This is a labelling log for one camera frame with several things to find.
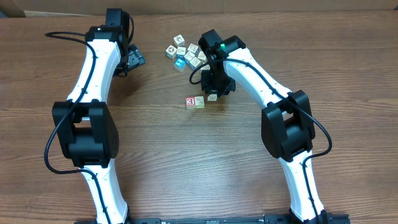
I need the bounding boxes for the yellow-sided block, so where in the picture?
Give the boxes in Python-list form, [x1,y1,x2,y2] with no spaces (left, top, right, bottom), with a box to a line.
[195,96,205,108]

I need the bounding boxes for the top red picture block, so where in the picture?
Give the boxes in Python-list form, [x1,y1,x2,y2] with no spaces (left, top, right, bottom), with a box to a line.
[173,34,185,47]

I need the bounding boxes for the white block blue print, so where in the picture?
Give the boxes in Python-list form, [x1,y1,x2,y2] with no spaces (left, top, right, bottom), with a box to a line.
[177,47,187,59]

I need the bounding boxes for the red number three block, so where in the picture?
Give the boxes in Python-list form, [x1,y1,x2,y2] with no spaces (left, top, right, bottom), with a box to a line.
[185,97,195,109]

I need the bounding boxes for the left red circle block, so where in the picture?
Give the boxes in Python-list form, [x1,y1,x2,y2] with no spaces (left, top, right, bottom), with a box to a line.
[165,45,177,59]

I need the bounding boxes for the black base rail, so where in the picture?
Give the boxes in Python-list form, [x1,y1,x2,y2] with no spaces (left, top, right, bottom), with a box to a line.
[74,213,351,224]

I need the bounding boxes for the white block orange side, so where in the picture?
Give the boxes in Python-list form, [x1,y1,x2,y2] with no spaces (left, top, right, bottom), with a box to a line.
[200,65,210,70]

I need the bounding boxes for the green print block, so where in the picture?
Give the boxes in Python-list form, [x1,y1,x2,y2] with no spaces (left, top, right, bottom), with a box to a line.
[187,44,200,55]

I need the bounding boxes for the blue-sided block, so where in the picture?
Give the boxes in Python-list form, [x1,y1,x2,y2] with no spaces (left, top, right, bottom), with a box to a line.
[174,58,186,72]

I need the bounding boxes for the green letter R block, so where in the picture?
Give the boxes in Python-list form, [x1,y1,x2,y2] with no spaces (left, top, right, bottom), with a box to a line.
[207,94,218,101]

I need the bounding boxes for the white block lower left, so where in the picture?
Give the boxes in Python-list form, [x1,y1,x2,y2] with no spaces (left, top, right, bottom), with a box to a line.
[189,57,202,70]

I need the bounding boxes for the white block centre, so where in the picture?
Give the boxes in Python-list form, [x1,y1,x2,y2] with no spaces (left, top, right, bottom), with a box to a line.
[183,51,195,63]

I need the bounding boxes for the white block green side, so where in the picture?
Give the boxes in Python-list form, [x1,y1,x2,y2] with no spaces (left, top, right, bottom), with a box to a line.
[197,51,207,63]

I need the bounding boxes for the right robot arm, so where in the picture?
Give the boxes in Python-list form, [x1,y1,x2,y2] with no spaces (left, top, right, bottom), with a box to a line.
[198,30,332,223]

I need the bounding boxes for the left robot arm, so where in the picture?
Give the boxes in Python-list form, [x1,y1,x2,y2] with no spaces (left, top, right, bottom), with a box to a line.
[44,9,145,223]

